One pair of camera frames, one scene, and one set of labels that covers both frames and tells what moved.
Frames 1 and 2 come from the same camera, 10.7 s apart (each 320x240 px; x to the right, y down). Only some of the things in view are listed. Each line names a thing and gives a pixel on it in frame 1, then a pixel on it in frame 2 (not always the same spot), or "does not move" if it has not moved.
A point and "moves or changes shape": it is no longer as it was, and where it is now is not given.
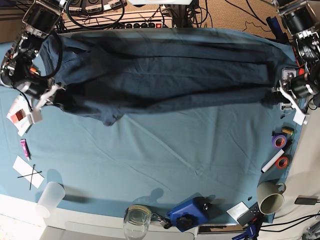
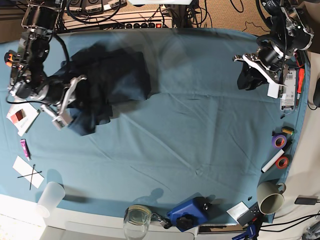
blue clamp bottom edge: [250, 233] does not move
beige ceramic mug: [270, 197] does not move
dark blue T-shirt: [109, 74] moves or changes shape
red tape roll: [282, 162] does not move
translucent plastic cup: [50, 197] does not move
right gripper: [302, 89] → [269, 59]
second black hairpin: [34, 166] does not move
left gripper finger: [280, 98] → [249, 78]
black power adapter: [310, 201] does not move
